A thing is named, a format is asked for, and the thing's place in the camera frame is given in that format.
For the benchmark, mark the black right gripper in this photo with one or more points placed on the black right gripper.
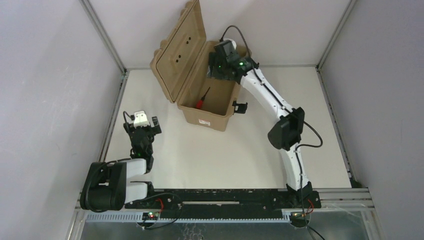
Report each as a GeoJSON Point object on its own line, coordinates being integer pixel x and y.
{"type": "Point", "coordinates": [216, 71]}

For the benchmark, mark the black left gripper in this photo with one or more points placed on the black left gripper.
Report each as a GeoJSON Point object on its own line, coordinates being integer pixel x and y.
{"type": "Point", "coordinates": [142, 131]}

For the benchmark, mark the red black screwdriver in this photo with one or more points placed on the red black screwdriver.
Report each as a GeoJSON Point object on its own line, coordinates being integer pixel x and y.
{"type": "Point", "coordinates": [200, 103]}

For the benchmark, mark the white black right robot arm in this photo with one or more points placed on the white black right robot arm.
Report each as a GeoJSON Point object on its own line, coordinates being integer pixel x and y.
{"type": "Point", "coordinates": [285, 135]}

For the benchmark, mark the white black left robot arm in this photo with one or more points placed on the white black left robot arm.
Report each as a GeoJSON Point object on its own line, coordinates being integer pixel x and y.
{"type": "Point", "coordinates": [107, 186]}

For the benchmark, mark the tan plastic toolbox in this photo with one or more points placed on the tan plastic toolbox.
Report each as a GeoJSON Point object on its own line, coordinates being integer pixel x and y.
{"type": "Point", "coordinates": [181, 66]}

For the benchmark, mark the black toolbox front latch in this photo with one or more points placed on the black toolbox front latch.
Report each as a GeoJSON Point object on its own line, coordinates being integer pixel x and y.
{"type": "Point", "coordinates": [239, 108]}

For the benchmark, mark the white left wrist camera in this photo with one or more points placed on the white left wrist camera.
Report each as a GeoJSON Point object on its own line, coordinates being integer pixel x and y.
{"type": "Point", "coordinates": [140, 119]}

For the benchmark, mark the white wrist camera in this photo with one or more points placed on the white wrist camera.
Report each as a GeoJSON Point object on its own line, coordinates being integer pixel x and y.
{"type": "Point", "coordinates": [234, 44]}
{"type": "Point", "coordinates": [140, 119]}

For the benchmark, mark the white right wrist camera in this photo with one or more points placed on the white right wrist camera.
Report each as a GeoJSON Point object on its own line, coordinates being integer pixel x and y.
{"type": "Point", "coordinates": [234, 44]}

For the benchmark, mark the aluminium frame rail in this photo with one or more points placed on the aluminium frame rail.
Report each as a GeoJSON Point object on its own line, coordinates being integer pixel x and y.
{"type": "Point", "coordinates": [111, 49]}

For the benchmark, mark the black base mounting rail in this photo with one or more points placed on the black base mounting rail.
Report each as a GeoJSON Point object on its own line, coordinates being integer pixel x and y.
{"type": "Point", "coordinates": [176, 203]}

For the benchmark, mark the white slotted cable duct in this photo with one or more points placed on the white slotted cable duct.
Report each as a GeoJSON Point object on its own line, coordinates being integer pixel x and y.
{"type": "Point", "coordinates": [138, 217]}

